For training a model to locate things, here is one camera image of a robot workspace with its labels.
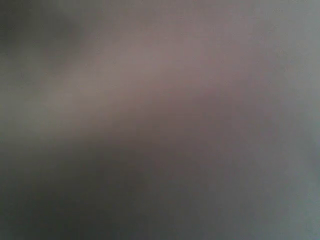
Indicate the cream fabric duffel bag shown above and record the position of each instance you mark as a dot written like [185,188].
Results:
[159,119]

